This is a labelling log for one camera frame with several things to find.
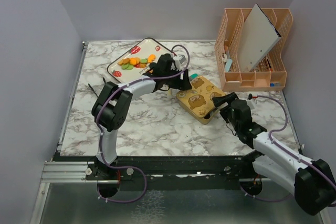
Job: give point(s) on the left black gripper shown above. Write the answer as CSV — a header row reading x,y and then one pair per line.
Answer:
x,y
181,84

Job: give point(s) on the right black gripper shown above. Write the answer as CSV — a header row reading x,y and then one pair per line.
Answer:
x,y
220,100

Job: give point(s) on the silver tin lid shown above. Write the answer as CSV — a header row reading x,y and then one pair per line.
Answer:
x,y
200,95

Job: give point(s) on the gold cookie tin box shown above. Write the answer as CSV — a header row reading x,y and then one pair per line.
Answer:
x,y
203,115

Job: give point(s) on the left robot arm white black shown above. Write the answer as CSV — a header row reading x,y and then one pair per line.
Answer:
x,y
112,105

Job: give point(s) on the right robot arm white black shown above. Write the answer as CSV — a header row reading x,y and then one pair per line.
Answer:
x,y
310,182

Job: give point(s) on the orange cookie top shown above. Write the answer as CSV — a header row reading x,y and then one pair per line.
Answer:
x,y
151,58

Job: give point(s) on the green cookie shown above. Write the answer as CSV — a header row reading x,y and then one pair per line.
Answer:
x,y
143,61

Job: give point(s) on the yellow glue stick tube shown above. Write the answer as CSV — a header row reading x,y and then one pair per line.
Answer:
x,y
169,93

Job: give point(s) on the strawberry pattern white tray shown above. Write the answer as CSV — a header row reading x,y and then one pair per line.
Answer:
x,y
128,67

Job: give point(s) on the green grey eraser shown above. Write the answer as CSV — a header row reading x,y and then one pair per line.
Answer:
x,y
193,76

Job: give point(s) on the light blue eraser in organizer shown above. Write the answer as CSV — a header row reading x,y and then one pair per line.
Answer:
x,y
228,65

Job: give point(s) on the peach plastic desk organizer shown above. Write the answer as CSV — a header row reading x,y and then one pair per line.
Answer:
x,y
270,73

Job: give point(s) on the white grey notebook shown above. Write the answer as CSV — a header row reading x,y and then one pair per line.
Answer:
x,y
258,37

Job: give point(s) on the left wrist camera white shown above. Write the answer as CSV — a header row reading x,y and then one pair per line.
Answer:
x,y
178,61

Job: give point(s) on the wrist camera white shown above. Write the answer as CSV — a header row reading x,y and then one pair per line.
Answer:
x,y
178,61
251,101

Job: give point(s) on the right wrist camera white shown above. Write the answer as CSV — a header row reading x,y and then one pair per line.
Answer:
x,y
251,101

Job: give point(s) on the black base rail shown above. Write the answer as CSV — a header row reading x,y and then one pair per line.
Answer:
x,y
134,173

